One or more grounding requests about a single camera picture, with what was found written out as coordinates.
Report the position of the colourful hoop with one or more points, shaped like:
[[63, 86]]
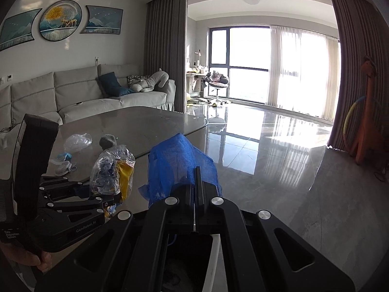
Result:
[[346, 121]]

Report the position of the small blue wall art panel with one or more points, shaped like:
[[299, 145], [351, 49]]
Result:
[[101, 19]]

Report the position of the teal pillow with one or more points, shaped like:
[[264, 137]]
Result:
[[111, 85]]

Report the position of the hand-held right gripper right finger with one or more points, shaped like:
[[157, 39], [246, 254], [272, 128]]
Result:
[[209, 210]]

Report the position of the round deer wall art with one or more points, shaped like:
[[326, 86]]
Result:
[[60, 19]]

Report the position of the round swivel chair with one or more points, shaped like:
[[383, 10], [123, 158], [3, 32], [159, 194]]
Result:
[[216, 80]]

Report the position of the grey plush toy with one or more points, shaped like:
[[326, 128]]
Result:
[[155, 80]]

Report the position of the small blue scrap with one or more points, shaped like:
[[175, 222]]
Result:
[[65, 156]]

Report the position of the grey sofa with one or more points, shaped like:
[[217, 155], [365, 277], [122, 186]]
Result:
[[82, 91]]

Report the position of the grey curtain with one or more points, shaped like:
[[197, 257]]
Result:
[[349, 51], [167, 51]]

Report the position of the cluttered white desk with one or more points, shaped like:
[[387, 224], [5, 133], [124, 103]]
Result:
[[196, 76]]

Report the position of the crumpled clear plastic bag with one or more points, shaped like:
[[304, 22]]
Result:
[[77, 142]]

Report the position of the sheer white curtain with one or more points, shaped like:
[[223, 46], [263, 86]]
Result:
[[304, 73]]

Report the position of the blue mesh bag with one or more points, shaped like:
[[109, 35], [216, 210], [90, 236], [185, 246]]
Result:
[[176, 161]]

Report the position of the large blue wall art panel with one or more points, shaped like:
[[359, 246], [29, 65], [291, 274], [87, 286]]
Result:
[[18, 30]]

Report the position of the black white patterned pillow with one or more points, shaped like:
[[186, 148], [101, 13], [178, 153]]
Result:
[[135, 79]]

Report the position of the clear bag with yellow contents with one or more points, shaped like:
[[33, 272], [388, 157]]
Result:
[[112, 173]]

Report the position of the person's left hand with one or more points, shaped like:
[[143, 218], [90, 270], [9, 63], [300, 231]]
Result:
[[44, 261]]

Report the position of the clear wrapper with blue bit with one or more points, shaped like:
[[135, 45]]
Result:
[[62, 168]]

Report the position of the dark framed window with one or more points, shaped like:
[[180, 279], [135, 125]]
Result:
[[243, 64]]

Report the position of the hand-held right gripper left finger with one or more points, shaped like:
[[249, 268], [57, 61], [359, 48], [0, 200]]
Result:
[[182, 206]]

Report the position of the grey crumpled lump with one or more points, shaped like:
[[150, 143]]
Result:
[[108, 141]]

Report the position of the scattered floor toys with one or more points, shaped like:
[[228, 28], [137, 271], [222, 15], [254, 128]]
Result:
[[209, 102]]

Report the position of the orange dinosaur toy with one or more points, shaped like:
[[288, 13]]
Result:
[[367, 121]]

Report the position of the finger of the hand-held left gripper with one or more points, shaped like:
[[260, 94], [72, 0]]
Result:
[[85, 203], [60, 184]]

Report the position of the round ceiling lamp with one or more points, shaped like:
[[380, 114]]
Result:
[[250, 0]]

